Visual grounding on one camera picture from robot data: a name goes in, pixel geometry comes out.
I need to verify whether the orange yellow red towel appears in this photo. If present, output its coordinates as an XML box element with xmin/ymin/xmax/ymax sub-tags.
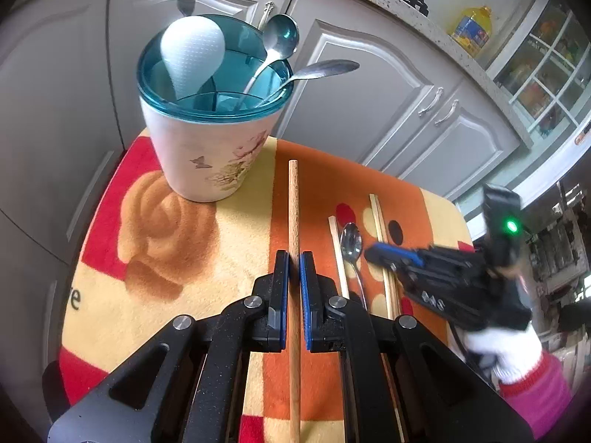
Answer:
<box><xmin>57</xmin><ymin>128</ymin><xmax>477</xmax><ymax>443</ymax></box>

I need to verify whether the round silver spoon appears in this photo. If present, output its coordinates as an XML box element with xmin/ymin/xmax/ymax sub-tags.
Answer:
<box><xmin>235</xmin><ymin>13</ymin><xmax>300</xmax><ymax>110</ymax></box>

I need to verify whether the pink sleeve forearm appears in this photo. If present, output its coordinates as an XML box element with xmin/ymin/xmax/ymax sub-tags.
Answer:
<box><xmin>496</xmin><ymin>351</ymin><xmax>572</xmax><ymax>440</ymax></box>

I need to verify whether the white rice paddle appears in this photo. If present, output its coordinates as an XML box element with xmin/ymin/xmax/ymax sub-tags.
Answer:
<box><xmin>160</xmin><ymin>16</ymin><xmax>225</xmax><ymax>100</ymax></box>

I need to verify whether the glass door cabinet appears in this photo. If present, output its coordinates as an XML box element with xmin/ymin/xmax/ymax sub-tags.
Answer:
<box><xmin>487</xmin><ymin>0</ymin><xmax>590</xmax><ymax>144</ymax></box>

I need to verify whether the cabinet door handle pair right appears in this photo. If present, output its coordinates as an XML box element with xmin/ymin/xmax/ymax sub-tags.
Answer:
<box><xmin>434</xmin><ymin>99</ymin><xmax>459</xmax><ymax>127</ymax></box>

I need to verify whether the yellow oil bottle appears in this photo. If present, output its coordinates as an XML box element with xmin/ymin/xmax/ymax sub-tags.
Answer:
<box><xmin>450</xmin><ymin>6</ymin><xmax>492</xmax><ymax>57</ymax></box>

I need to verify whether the small silver spoon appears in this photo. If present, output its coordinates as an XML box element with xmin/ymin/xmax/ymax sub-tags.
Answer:
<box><xmin>339</xmin><ymin>222</ymin><xmax>368</xmax><ymax>309</ymax></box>

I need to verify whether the long silver spoon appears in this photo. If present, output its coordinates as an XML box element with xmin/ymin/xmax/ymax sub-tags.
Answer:
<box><xmin>259</xmin><ymin>59</ymin><xmax>360</xmax><ymax>107</ymax></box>

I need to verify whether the utensil holder cup teal rim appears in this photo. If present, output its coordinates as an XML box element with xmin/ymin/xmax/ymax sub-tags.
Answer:
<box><xmin>136</xmin><ymin>14</ymin><xmax>294</xmax><ymax>202</ymax></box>

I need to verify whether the white gloved right hand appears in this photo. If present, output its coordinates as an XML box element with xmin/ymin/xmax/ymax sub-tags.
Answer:
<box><xmin>463</xmin><ymin>323</ymin><xmax>543</xmax><ymax>385</ymax></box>

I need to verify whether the cabinet door handle pair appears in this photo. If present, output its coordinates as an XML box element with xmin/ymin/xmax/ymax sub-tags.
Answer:
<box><xmin>418</xmin><ymin>87</ymin><xmax>445</xmax><ymax>117</ymax></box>
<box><xmin>434</xmin><ymin>99</ymin><xmax>459</xmax><ymax>127</ymax></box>

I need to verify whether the cabinet door handle pair left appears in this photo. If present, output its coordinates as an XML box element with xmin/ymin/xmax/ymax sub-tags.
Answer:
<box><xmin>418</xmin><ymin>87</ymin><xmax>445</xmax><ymax>117</ymax></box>

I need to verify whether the light bamboo chopstick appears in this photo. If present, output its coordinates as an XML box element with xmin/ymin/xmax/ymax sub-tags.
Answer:
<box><xmin>328</xmin><ymin>215</ymin><xmax>349</xmax><ymax>299</ymax></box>
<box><xmin>369</xmin><ymin>193</ymin><xmax>401</xmax><ymax>320</ymax></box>

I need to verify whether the brown wooden chopstick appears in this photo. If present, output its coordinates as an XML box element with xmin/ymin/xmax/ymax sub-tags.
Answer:
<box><xmin>287</xmin><ymin>160</ymin><xmax>301</xmax><ymax>442</ymax></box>

